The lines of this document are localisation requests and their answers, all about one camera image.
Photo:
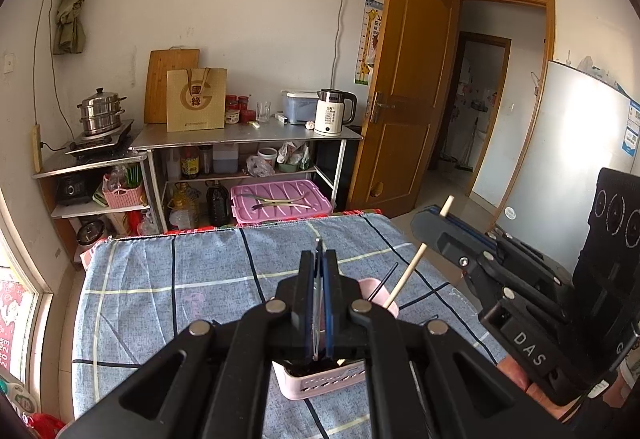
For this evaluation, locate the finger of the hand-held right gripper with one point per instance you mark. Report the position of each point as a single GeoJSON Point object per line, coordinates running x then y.
{"type": "Point", "coordinates": [450, 239]}
{"type": "Point", "coordinates": [530, 264]}

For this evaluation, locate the red-lid jar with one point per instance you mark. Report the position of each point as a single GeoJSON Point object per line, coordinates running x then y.
{"type": "Point", "coordinates": [243, 103]}
{"type": "Point", "coordinates": [231, 111]}

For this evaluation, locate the giraffe height chart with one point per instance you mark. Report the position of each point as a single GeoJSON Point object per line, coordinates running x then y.
{"type": "Point", "coordinates": [369, 44]}

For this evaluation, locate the black induction cooker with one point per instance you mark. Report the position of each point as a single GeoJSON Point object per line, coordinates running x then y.
{"type": "Point", "coordinates": [100, 143]}

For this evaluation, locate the wall power strip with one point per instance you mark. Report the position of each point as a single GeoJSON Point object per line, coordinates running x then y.
{"type": "Point", "coordinates": [37, 149]}

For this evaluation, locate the clear drinking glass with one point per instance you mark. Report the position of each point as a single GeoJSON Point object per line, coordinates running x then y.
{"type": "Point", "coordinates": [263, 113]}

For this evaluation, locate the wooden door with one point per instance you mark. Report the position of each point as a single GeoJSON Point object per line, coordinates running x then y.
{"type": "Point", "coordinates": [405, 94]}

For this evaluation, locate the white wall socket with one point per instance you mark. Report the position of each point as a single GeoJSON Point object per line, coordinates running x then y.
{"type": "Point", "coordinates": [9, 62]}

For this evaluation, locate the red printed poster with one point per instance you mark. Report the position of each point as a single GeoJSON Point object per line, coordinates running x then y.
{"type": "Point", "coordinates": [15, 329]}

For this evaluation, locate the red plastic bag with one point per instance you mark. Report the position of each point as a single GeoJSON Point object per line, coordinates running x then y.
{"type": "Point", "coordinates": [45, 425]}

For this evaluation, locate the white plastic jug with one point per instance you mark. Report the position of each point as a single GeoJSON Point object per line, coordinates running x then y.
{"type": "Point", "coordinates": [225, 161]}

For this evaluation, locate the metal shelf table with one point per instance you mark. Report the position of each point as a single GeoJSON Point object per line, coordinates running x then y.
{"type": "Point", "coordinates": [210, 136]}

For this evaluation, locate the small steel pot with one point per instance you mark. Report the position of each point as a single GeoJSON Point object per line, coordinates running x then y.
{"type": "Point", "coordinates": [91, 233]}

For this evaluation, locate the soy sauce bottle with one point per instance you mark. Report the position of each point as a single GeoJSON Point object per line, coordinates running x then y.
{"type": "Point", "coordinates": [190, 165]}

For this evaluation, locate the wooden chopstick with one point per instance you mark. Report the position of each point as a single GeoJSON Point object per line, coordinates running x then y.
{"type": "Point", "coordinates": [407, 271]}

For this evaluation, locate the white refrigerator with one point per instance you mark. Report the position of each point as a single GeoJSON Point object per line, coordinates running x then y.
{"type": "Point", "coordinates": [565, 144]}

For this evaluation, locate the pink lidded storage box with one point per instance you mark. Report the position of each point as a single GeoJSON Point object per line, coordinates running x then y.
{"type": "Point", "coordinates": [320, 206]}

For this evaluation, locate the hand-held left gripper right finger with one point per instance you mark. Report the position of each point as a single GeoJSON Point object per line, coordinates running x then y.
{"type": "Point", "coordinates": [327, 299]}

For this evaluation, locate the white electric kettle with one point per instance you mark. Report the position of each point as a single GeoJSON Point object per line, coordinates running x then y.
{"type": "Point", "coordinates": [330, 116]}

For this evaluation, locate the white cup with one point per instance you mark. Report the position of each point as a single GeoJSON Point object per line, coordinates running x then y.
{"type": "Point", "coordinates": [267, 158]}

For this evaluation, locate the pink plastic basket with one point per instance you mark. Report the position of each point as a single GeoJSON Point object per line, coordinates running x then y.
{"type": "Point", "coordinates": [124, 198]}

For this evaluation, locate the wooden cutting board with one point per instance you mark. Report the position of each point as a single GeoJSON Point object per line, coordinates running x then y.
{"type": "Point", "coordinates": [160, 84]}

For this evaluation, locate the pink utensil caddy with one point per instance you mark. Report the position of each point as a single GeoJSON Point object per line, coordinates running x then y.
{"type": "Point", "coordinates": [300, 384]}

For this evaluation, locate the black chopstick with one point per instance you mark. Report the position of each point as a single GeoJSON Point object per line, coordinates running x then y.
{"type": "Point", "coordinates": [385, 281]}

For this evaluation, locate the person's right hand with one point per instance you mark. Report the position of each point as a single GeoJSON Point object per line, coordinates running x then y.
{"type": "Point", "coordinates": [515, 374]}

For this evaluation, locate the blue plaid tablecloth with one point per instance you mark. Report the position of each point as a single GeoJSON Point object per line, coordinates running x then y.
{"type": "Point", "coordinates": [175, 294]}

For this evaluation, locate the stainless steel steamer pot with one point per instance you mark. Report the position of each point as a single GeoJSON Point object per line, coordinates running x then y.
{"type": "Point", "coordinates": [102, 111]}

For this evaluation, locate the yellow cooking oil bottle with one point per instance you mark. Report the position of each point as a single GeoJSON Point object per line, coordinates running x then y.
{"type": "Point", "coordinates": [185, 209]}

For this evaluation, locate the white plastic bottle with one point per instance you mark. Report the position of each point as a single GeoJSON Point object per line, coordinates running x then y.
{"type": "Point", "coordinates": [173, 166]}

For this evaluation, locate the green bowl with packets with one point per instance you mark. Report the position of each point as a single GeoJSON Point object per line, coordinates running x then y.
{"type": "Point", "coordinates": [295, 159]}

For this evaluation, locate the dark slim bottle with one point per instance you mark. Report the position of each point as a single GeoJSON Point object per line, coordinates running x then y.
{"type": "Point", "coordinates": [205, 163]}

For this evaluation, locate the clear plastic bag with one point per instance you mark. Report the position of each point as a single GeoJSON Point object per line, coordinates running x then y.
{"type": "Point", "coordinates": [256, 167]}

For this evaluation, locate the brown paper bag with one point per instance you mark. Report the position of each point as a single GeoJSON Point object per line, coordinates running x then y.
{"type": "Point", "coordinates": [196, 104]}

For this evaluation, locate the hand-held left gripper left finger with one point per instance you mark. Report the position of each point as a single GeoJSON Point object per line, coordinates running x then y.
{"type": "Point", "coordinates": [311, 299]}

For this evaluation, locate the large dark bottle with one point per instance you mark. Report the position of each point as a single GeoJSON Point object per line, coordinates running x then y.
{"type": "Point", "coordinates": [218, 206]}

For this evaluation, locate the blue plastic storage container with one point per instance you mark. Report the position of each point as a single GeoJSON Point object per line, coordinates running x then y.
{"type": "Point", "coordinates": [297, 106]}

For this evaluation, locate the metal utensil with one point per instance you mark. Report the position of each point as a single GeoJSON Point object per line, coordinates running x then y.
{"type": "Point", "coordinates": [318, 249]}

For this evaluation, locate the low metal side shelf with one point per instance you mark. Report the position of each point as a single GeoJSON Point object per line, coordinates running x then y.
{"type": "Point", "coordinates": [75, 166]}

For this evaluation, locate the wooden door frame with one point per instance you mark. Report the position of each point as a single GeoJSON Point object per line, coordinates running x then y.
{"type": "Point", "coordinates": [500, 1]}

